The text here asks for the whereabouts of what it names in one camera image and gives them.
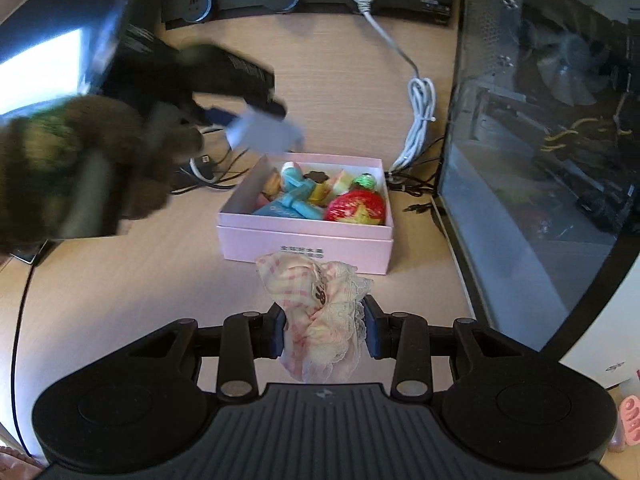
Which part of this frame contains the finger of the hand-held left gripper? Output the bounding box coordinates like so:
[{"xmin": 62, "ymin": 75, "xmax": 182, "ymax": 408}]
[
  {"xmin": 245, "ymin": 91, "xmax": 289, "ymax": 117},
  {"xmin": 192, "ymin": 101, "xmax": 240, "ymax": 129}
]

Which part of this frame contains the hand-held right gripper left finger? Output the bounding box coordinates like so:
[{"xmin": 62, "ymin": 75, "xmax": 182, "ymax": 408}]
[{"xmin": 126, "ymin": 303, "xmax": 288, "ymax": 400}]

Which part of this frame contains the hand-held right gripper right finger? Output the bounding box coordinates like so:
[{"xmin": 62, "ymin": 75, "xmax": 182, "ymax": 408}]
[{"xmin": 362, "ymin": 294, "xmax": 525, "ymax": 400}]

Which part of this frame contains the white packet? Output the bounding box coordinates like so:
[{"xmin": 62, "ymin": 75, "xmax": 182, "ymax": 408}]
[{"xmin": 225, "ymin": 110, "xmax": 307, "ymax": 154}]

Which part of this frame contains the pink white lace scrunchie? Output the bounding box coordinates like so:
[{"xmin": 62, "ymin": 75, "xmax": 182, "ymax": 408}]
[{"xmin": 255, "ymin": 252, "xmax": 375, "ymax": 383}]

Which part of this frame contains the pink cardboard box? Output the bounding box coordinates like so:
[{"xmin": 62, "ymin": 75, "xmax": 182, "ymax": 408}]
[{"xmin": 216, "ymin": 152, "xmax": 396, "ymax": 276}]

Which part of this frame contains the blue bottle pink cap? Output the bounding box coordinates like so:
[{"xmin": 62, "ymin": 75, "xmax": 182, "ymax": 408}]
[{"xmin": 280, "ymin": 160, "xmax": 313, "ymax": 201}]

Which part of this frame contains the yellow pink small toy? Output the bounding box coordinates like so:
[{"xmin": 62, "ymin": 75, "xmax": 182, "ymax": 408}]
[{"xmin": 307, "ymin": 182, "xmax": 336, "ymax": 206}]

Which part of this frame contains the computer monitor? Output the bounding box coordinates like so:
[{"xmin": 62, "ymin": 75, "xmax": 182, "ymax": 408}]
[{"xmin": 0, "ymin": 0, "xmax": 121, "ymax": 116}]

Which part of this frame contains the red green crochet doll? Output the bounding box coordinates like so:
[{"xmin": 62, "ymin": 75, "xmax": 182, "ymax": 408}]
[{"xmin": 322, "ymin": 172, "xmax": 388, "ymax": 226}]

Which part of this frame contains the glass panel computer case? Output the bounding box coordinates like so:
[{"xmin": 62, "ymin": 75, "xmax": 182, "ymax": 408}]
[{"xmin": 432, "ymin": 0, "xmax": 640, "ymax": 356}]

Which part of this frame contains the black flat device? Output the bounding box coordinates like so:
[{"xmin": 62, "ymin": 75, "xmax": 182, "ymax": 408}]
[{"xmin": 10, "ymin": 239, "xmax": 56, "ymax": 266}]

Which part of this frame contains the white large box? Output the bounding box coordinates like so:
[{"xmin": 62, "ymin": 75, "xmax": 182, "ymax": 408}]
[{"xmin": 559, "ymin": 247, "xmax": 640, "ymax": 391}]

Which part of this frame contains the pink plastic item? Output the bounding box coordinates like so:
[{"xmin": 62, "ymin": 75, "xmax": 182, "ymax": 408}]
[{"xmin": 607, "ymin": 395, "xmax": 640, "ymax": 453}]

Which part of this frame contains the black cable bundle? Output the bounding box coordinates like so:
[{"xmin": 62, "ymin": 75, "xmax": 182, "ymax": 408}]
[
  {"xmin": 172, "ymin": 125, "xmax": 251, "ymax": 196},
  {"xmin": 387, "ymin": 140, "xmax": 446, "ymax": 213}
]

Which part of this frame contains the white coiled cable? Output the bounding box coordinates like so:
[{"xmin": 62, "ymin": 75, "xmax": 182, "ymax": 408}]
[{"xmin": 350, "ymin": 0, "xmax": 436, "ymax": 173}]

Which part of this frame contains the thin black cable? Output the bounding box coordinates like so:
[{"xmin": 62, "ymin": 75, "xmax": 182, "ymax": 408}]
[{"xmin": 10, "ymin": 255, "xmax": 38, "ymax": 456}]

